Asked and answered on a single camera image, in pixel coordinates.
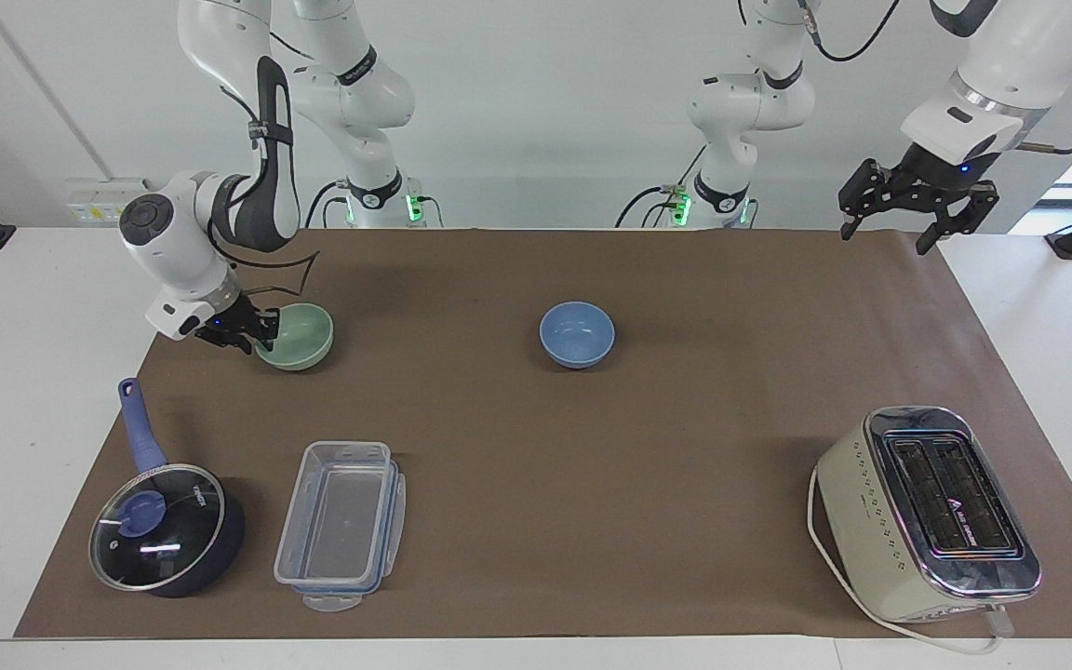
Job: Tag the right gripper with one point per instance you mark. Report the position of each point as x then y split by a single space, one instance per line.
222 323

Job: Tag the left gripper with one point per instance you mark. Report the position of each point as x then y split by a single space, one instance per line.
950 173

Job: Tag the green bowl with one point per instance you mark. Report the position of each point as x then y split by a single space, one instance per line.
303 337

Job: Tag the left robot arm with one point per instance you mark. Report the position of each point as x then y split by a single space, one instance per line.
745 102

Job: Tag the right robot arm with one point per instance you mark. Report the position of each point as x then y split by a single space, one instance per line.
364 88

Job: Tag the blue bowl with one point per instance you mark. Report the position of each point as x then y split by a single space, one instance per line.
577 335

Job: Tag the clear plastic container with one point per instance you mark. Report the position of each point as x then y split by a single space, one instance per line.
341 521

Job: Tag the dark blue saucepan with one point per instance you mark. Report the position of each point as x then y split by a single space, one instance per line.
220 544

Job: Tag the glass pot lid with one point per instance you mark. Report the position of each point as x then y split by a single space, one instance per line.
156 529

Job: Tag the cream toaster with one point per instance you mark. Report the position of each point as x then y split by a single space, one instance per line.
880 521

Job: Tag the white wall socket strip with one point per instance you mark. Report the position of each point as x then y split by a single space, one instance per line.
106 200

